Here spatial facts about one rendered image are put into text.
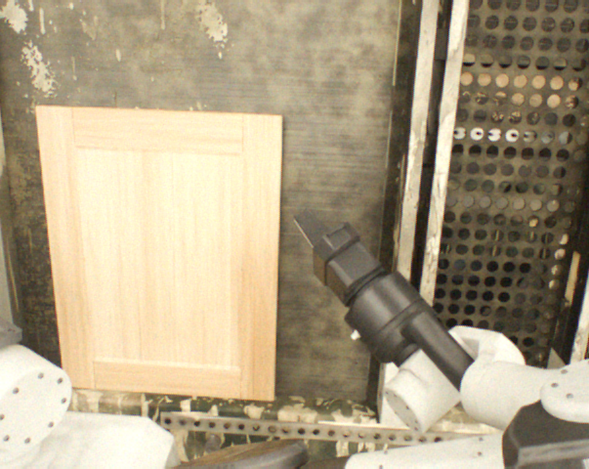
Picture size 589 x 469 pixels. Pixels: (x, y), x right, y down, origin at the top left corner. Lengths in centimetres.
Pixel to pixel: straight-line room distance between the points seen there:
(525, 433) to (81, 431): 37
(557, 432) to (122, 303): 74
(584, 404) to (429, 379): 25
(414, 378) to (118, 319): 55
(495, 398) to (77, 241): 68
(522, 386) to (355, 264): 23
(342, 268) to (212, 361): 41
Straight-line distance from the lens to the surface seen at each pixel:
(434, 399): 64
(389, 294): 64
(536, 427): 42
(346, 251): 66
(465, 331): 66
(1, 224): 100
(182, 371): 101
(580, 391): 43
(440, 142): 81
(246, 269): 91
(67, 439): 56
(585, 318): 95
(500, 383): 56
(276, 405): 101
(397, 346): 64
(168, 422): 103
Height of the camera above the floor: 182
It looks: 51 degrees down
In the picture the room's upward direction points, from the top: straight up
